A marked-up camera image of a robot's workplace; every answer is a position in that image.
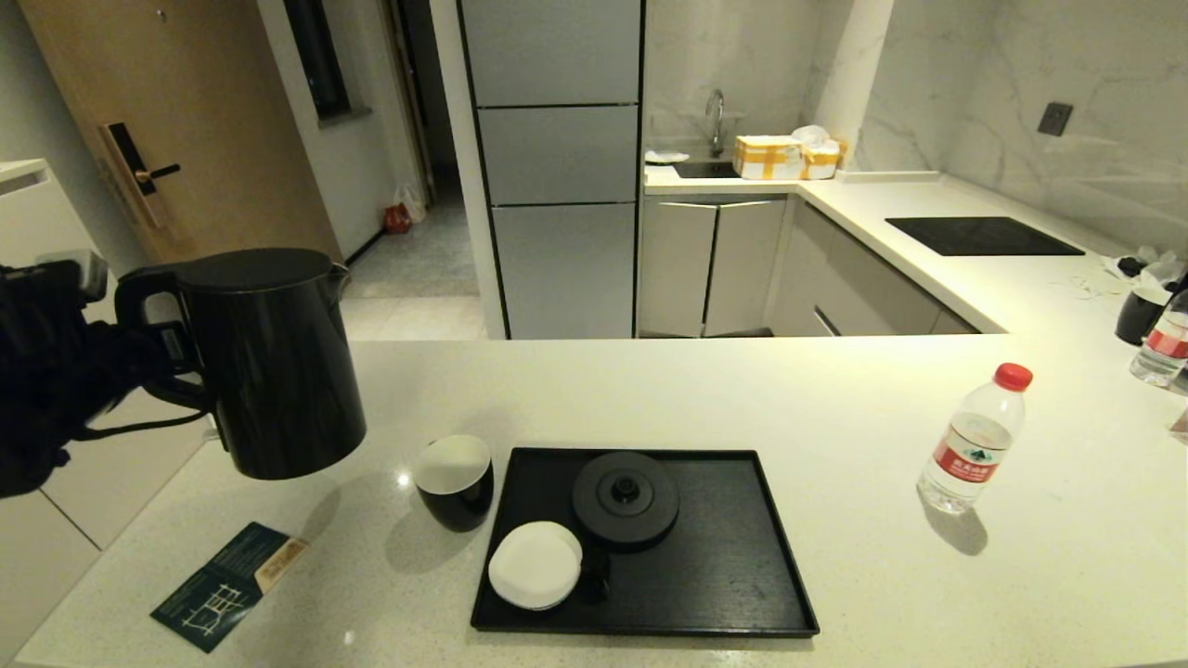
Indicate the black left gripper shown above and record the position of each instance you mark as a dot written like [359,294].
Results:
[130,366]

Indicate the black electric kettle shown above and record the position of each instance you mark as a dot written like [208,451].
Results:
[278,371]

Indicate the black cup white inside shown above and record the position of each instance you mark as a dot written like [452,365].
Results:
[455,478]

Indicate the clear plastic water bottle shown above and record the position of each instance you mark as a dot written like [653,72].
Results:
[1162,354]
[970,455]

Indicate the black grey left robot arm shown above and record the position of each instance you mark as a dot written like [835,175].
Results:
[37,390]

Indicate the black kettle power base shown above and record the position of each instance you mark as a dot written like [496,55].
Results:
[625,506]

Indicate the brown wooden door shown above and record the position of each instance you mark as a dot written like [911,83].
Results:
[232,139]

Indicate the dark green folded brochure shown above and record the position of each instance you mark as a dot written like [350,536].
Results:
[218,589]

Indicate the red bag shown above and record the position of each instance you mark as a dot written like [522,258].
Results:
[399,221]

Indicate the white shopping bag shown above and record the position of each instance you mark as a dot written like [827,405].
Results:
[415,201]

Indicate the dark window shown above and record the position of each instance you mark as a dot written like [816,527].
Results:
[320,65]

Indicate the white round saucer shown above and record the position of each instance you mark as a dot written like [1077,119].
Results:
[534,566]

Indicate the tall grey panel cabinet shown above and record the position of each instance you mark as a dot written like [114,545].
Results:
[557,158]

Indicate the white dish cloth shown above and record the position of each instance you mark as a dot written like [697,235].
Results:
[666,158]

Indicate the grey sink base cabinet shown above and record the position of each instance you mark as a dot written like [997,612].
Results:
[710,267]

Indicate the dark kitchen sink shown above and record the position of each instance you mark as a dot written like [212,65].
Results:
[705,171]

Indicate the chrome kitchen faucet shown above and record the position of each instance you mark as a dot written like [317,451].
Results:
[717,128]

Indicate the black rectangular serving tray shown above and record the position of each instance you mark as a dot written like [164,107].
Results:
[742,575]

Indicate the large yellow-taped cardboard box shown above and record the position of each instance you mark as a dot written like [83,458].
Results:
[766,159]

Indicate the crumpled white plastic bag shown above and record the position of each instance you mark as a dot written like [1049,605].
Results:
[812,136]

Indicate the small yellow-taped cardboard box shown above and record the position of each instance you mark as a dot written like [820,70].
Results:
[822,163]

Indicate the grey counter drawer cabinet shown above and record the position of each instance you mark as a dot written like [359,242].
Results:
[863,290]

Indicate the black induction cooktop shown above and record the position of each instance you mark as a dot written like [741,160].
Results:
[982,237]

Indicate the black mug white rim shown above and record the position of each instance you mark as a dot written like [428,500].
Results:
[1139,317]

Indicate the crumpled clear wrappers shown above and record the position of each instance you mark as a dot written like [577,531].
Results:
[1160,269]

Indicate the brown object corner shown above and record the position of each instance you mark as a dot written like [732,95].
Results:
[1181,425]

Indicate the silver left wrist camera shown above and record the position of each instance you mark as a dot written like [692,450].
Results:
[79,274]

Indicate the grey wall socket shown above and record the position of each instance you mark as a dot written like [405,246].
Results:
[1055,120]

